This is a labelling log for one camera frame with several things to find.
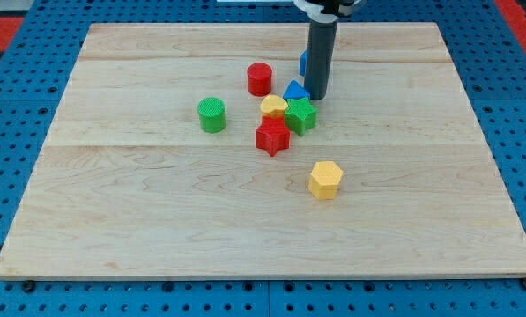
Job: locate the red star block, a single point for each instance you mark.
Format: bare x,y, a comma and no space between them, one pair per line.
273,135

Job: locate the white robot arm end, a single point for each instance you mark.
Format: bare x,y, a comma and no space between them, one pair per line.
328,10

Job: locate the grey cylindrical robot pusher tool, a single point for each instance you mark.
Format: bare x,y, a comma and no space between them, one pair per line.
320,43

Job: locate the yellow hexagon block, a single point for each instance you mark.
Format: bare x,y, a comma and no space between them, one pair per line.
324,180

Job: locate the green star block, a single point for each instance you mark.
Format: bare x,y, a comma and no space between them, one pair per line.
300,116

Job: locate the yellow heart block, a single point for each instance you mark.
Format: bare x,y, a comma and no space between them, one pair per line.
273,106

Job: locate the red cylinder block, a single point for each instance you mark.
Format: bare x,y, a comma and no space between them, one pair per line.
259,79

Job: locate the light wooden board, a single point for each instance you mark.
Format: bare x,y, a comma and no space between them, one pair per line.
129,187

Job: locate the blue block behind tool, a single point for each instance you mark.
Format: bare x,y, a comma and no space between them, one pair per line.
303,63

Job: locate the blue triangle block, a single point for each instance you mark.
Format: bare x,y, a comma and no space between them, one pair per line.
295,91

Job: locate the green cylinder block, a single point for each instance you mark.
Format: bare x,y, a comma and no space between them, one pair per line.
212,115

